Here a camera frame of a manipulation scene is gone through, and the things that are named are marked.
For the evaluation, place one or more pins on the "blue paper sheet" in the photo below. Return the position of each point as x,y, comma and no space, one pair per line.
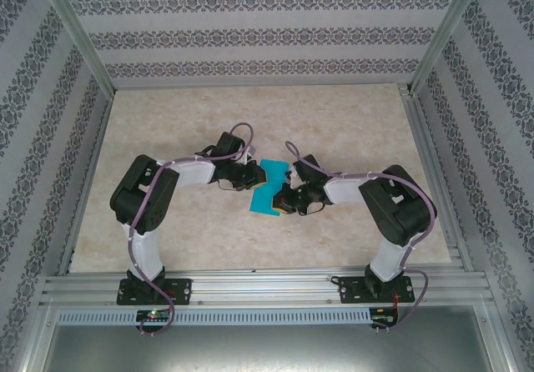
263,203

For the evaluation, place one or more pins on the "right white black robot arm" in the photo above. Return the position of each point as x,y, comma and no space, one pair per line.
346,190

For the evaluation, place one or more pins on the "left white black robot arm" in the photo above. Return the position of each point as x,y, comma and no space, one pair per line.
189,176

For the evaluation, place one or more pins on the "grey sheet metal panel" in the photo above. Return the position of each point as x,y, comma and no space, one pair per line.
267,351

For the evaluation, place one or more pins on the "right small controller board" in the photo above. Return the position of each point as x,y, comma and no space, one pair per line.
384,318

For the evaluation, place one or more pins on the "small controller board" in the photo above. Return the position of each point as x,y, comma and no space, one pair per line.
384,318
152,315

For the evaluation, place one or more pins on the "left small controller board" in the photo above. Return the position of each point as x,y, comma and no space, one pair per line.
152,315

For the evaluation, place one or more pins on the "aluminium mounting rail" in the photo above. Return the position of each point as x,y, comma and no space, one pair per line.
267,288

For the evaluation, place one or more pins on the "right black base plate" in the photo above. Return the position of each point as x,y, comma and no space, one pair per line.
352,290

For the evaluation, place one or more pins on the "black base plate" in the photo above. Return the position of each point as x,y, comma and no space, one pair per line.
181,290
352,290

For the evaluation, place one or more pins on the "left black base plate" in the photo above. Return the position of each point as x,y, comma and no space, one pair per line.
181,290

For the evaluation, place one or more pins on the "aluminium side rail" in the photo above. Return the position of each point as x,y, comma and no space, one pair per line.
89,167
442,197

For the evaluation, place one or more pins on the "aluminium frame post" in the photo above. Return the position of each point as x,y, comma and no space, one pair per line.
448,26
75,26

